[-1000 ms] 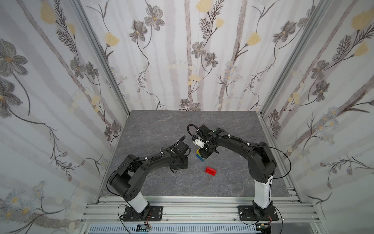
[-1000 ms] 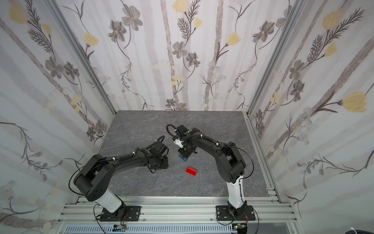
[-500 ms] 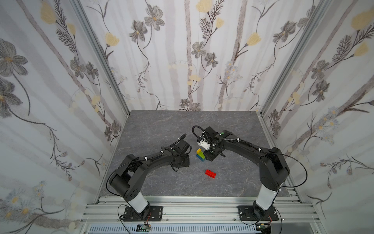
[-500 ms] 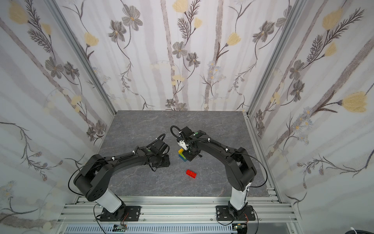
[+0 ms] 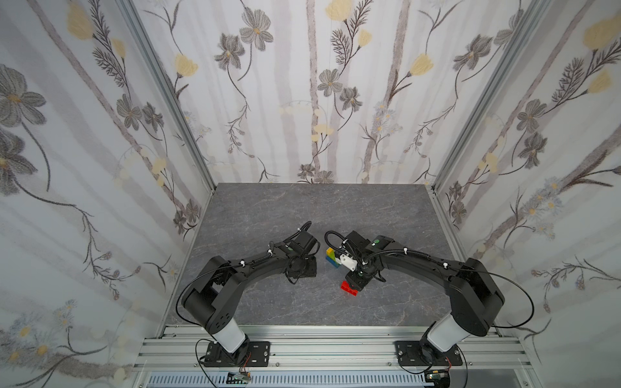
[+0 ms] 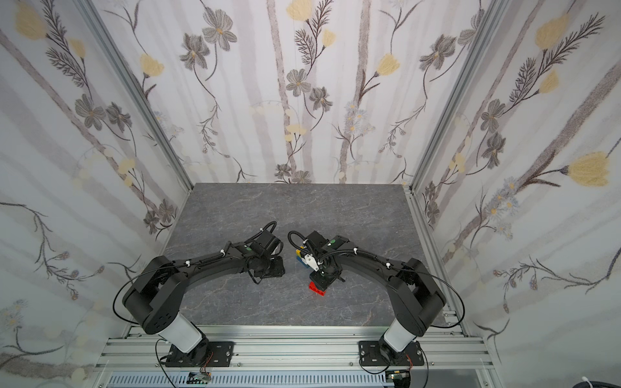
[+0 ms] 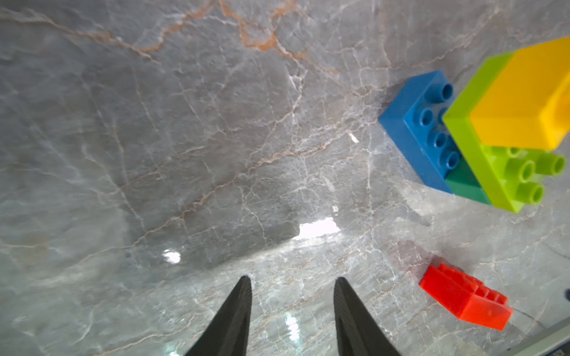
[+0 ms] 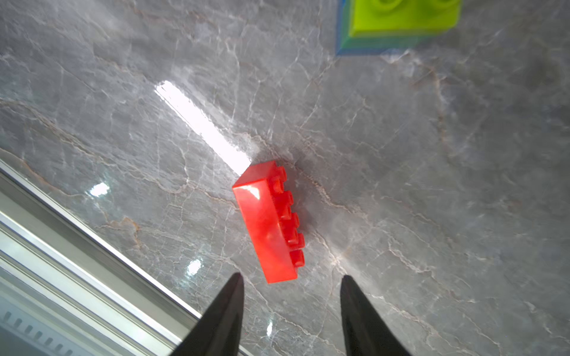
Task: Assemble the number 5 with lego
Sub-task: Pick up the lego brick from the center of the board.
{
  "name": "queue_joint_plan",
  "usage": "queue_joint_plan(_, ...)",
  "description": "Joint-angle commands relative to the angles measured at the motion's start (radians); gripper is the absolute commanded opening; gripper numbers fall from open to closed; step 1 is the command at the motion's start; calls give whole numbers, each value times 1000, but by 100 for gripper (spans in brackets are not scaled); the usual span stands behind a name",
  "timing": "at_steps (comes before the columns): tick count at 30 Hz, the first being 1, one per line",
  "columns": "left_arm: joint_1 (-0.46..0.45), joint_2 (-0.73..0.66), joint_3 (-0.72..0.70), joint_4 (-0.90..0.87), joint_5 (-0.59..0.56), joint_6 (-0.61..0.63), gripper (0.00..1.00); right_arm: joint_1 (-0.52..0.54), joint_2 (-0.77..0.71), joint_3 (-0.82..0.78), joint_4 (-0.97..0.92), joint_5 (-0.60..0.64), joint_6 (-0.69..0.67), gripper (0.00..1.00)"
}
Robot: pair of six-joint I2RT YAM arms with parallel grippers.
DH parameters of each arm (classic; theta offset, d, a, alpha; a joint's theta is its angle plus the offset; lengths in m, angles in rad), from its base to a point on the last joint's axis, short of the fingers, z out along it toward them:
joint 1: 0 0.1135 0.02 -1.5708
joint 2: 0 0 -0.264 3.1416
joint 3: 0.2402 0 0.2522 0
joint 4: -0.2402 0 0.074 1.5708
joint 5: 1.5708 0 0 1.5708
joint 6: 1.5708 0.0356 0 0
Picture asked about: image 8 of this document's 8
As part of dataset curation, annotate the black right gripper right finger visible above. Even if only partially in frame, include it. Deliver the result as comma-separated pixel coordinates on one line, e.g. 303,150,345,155
340,275,411,356

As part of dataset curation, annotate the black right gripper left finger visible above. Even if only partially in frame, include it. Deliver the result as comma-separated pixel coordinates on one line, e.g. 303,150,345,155
172,272,244,355

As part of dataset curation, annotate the red lego brick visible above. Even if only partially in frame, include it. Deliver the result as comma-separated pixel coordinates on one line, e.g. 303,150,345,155
232,161,305,283

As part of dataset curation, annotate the blue lego brick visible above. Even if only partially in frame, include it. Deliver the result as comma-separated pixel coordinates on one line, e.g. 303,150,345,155
335,1,430,56

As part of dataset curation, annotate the lime green lego brick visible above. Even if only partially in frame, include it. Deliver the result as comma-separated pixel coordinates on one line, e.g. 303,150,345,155
343,0,462,38

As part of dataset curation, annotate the aluminium frame rail front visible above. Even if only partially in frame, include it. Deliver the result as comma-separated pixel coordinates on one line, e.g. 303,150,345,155
0,159,255,356

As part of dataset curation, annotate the white perforated cable duct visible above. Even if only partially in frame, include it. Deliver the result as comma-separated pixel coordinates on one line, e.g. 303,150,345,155
1,298,85,355

